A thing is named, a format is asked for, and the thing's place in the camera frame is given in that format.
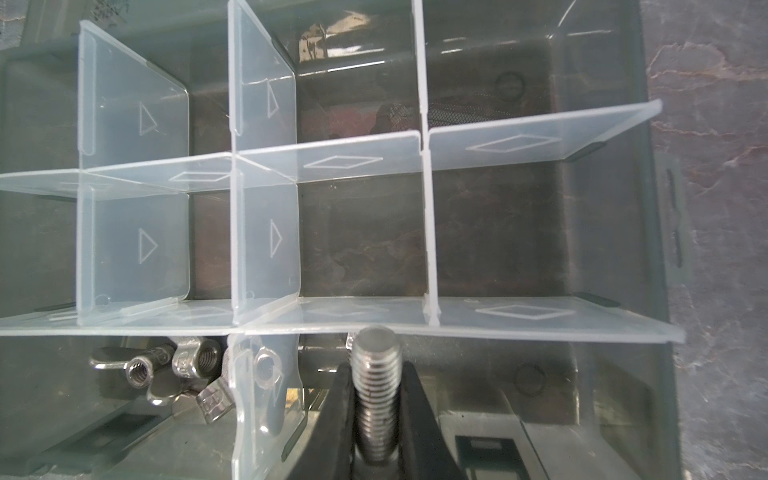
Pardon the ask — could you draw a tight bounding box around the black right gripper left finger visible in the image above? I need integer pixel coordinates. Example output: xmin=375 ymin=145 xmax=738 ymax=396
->
xmin=287 ymin=362 xmax=355 ymax=479

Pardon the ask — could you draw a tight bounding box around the green transparent compartment organizer box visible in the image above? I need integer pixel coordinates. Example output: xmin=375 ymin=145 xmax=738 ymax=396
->
xmin=1 ymin=1 xmax=689 ymax=479

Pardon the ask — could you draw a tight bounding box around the silver wing nut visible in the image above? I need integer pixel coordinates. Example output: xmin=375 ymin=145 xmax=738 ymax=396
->
xmin=171 ymin=376 xmax=235 ymax=425
xmin=146 ymin=336 xmax=223 ymax=407
xmin=89 ymin=344 xmax=175 ymax=389

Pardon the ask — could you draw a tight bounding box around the silver hex bolt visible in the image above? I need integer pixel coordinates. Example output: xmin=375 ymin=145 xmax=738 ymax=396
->
xmin=350 ymin=325 xmax=403 ymax=464

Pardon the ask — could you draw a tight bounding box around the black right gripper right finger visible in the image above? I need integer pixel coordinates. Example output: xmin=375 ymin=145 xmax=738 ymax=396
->
xmin=398 ymin=361 xmax=465 ymax=480

